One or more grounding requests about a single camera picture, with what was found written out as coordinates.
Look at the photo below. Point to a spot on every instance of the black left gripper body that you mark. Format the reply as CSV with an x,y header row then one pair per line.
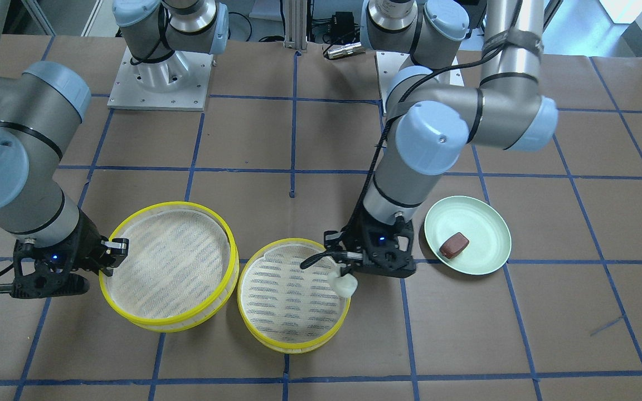
x,y
356,238

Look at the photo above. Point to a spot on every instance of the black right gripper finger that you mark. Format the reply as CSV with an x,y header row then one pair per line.
x,y
114,252

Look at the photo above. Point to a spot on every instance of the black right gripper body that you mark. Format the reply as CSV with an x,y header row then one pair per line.
x,y
83,239

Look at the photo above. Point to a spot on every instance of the white bun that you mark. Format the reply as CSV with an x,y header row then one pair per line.
x,y
344,286

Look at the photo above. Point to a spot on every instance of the yellow top steamer layer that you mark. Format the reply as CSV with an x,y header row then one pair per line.
x,y
181,269

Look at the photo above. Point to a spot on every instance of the yellow steamer layer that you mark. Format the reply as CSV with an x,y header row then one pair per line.
x,y
286,308
181,269

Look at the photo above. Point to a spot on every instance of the brown bun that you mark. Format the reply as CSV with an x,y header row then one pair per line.
x,y
454,245

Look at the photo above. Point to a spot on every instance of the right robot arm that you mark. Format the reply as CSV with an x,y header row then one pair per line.
x,y
39,113

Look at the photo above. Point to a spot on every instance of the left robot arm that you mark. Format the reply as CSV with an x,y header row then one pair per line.
x,y
434,108

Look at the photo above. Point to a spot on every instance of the yellow bottom steamer layer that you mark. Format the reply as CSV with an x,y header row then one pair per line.
x,y
286,308

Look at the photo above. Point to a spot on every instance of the light green plate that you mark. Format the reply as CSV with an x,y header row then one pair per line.
x,y
485,232

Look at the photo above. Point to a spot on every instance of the silver cylindrical connector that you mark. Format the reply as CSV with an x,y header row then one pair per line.
x,y
336,52

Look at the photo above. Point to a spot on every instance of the black power brick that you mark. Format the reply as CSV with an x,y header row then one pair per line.
x,y
342,25

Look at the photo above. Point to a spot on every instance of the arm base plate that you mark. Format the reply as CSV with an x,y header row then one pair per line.
x,y
179,83
390,63

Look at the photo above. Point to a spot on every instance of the aluminium frame post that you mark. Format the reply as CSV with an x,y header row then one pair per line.
x,y
295,17

